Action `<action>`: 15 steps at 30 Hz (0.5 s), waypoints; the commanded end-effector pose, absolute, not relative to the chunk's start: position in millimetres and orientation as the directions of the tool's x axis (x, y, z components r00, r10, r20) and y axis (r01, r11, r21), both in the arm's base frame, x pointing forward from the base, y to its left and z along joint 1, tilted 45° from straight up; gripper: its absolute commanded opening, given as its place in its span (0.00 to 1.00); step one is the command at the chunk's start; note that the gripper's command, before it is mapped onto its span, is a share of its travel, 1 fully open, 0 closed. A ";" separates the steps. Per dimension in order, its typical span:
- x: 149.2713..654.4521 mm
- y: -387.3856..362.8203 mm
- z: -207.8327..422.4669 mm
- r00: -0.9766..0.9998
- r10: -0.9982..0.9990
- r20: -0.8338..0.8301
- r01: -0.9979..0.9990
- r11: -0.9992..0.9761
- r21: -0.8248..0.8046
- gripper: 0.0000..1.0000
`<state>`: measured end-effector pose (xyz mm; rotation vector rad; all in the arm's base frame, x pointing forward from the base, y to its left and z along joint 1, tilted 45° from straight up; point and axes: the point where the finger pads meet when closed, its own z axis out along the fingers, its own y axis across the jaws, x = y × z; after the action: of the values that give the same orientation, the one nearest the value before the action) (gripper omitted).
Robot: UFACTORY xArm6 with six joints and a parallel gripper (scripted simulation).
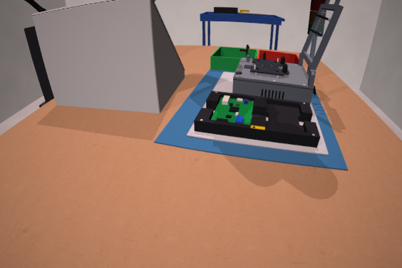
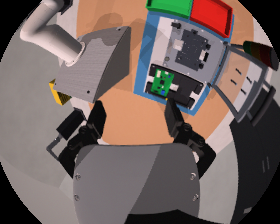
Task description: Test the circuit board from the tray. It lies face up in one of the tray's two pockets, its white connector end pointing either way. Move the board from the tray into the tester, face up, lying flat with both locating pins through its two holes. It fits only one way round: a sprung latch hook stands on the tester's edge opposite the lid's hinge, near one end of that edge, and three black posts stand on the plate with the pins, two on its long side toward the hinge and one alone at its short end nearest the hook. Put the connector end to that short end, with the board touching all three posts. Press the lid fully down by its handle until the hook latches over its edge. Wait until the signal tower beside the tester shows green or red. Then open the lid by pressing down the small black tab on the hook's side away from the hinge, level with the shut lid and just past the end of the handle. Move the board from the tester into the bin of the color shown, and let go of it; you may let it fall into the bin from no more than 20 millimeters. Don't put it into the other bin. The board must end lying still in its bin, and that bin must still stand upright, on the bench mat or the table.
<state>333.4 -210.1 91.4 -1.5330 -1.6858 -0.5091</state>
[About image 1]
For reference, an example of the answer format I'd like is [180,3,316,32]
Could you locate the green bin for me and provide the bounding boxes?
[210,46,257,72]

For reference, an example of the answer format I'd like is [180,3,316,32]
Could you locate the green circuit board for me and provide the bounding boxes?
[211,96,254,125]

